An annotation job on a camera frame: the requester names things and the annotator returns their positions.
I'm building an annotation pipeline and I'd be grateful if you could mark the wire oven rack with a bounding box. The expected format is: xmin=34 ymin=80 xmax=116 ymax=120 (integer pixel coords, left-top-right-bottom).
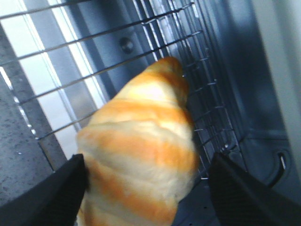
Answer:
xmin=0 ymin=0 xmax=244 ymax=177

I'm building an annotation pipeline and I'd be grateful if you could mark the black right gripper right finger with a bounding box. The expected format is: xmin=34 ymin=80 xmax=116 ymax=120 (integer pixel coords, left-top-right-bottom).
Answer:
xmin=208 ymin=153 xmax=301 ymax=226

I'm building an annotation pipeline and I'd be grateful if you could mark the striped bread roll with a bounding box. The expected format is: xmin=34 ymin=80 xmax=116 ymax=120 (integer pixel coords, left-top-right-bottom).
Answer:
xmin=77 ymin=56 xmax=200 ymax=226

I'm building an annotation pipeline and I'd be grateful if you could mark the white toaster oven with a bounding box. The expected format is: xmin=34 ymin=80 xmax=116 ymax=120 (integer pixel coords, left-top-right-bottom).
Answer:
xmin=0 ymin=0 xmax=301 ymax=226

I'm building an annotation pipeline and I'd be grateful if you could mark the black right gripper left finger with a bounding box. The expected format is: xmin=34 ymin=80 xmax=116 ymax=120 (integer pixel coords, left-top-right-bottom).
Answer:
xmin=0 ymin=154 xmax=87 ymax=226

